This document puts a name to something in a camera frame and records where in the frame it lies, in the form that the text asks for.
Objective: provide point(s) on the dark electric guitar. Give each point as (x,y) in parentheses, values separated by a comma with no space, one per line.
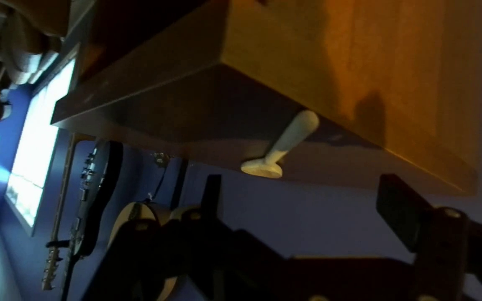
(99,194)

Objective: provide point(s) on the white round banjo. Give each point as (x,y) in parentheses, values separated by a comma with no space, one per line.
(134,214)

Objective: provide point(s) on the dark wooden cabinet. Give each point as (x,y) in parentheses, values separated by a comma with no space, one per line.
(308,72)

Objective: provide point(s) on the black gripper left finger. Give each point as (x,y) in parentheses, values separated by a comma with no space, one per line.
(234,261)

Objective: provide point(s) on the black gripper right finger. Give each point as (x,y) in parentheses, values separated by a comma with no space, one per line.
(447,251)

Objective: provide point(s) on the bright window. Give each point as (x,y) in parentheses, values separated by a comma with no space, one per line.
(40,143)

